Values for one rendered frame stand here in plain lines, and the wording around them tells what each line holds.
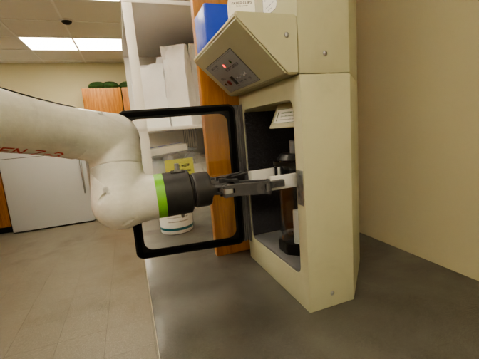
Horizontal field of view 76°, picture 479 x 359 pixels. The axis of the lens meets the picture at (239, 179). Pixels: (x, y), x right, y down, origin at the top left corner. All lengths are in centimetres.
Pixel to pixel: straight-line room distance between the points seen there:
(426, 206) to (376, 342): 45
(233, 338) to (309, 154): 37
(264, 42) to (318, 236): 37
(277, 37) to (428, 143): 53
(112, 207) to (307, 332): 43
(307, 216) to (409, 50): 57
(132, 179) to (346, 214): 43
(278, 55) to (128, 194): 37
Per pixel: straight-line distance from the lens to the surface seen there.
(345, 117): 63
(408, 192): 99
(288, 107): 69
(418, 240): 101
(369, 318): 70
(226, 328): 66
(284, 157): 70
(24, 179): 560
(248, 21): 56
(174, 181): 62
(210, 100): 90
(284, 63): 57
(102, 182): 62
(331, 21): 64
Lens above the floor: 132
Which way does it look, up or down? 10 degrees down
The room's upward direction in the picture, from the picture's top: 5 degrees counter-clockwise
